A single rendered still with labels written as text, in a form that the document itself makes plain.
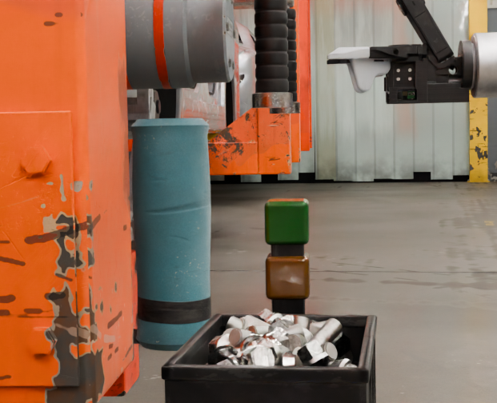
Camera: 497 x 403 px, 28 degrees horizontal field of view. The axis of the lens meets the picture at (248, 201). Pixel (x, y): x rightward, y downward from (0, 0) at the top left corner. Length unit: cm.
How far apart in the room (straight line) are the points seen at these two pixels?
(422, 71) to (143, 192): 47
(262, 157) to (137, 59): 372
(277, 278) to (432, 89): 58
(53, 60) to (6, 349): 21
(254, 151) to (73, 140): 420
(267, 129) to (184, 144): 381
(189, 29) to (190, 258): 28
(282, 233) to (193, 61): 38
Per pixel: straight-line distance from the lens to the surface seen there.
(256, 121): 494
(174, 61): 122
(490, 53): 141
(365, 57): 136
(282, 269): 91
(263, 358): 70
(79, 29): 74
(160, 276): 112
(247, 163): 493
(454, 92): 142
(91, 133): 75
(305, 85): 1106
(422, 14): 142
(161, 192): 111
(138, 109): 152
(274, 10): 108
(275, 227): 90
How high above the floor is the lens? 72
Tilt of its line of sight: 4 degrees down
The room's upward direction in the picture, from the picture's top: 1 degrees counter-clockwise
